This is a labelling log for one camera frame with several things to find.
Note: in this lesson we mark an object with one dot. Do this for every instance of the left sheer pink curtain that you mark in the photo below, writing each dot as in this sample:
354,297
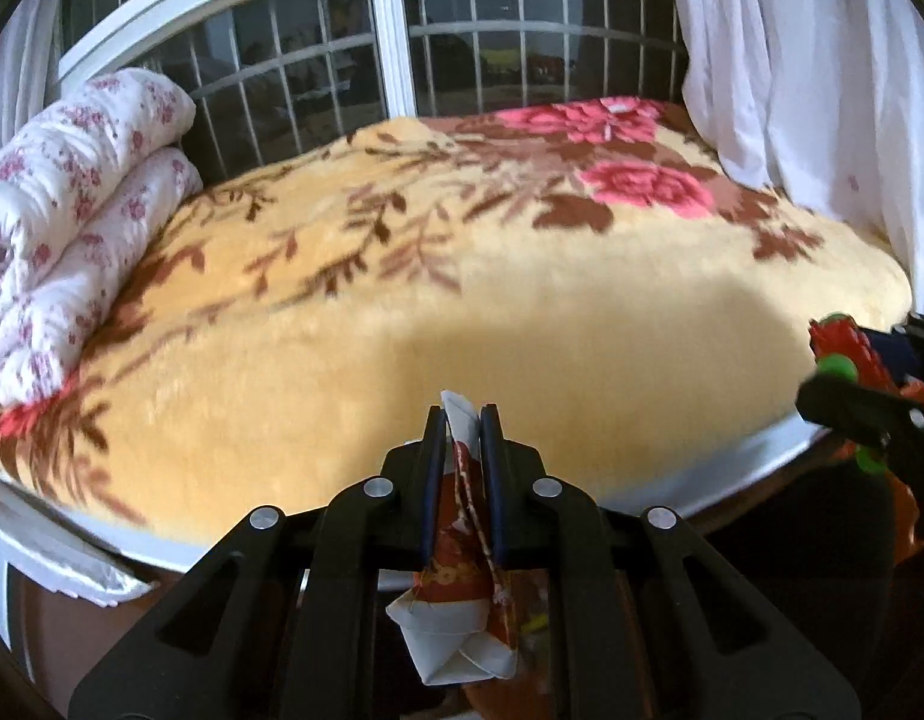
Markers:
25,61

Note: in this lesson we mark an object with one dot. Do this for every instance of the orange plastic trash bin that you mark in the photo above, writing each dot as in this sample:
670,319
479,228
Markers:
527,696

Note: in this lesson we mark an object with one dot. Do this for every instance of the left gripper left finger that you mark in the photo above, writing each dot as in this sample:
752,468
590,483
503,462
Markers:
245,634

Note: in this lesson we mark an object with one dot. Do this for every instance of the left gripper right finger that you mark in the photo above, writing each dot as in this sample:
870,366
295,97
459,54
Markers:
646,619

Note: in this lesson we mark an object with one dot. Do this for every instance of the white framed barred window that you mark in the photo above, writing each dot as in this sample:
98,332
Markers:
274,78

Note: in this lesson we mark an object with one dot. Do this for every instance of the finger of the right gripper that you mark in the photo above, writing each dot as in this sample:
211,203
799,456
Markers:
866,416
901,349

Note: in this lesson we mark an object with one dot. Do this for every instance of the folded pink floral quilt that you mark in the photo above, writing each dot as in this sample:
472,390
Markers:
85,186

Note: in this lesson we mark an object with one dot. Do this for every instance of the floral yellow plush blanket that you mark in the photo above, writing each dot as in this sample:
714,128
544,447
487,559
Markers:
588,268

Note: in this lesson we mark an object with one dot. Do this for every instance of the red white wrapper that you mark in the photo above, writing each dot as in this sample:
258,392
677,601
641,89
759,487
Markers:
465,619

